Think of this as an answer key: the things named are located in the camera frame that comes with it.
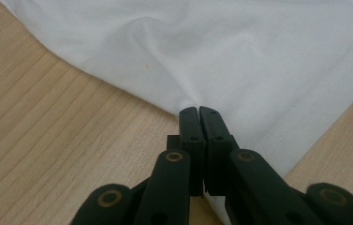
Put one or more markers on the white T-shirt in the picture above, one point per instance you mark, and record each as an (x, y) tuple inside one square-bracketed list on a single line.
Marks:
[(227, 47)]

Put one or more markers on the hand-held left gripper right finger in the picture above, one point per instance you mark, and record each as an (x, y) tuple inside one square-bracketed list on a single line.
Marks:
[(217, 146)]

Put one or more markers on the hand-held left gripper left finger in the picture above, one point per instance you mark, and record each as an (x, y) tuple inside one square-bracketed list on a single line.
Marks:
[(193, 140)]

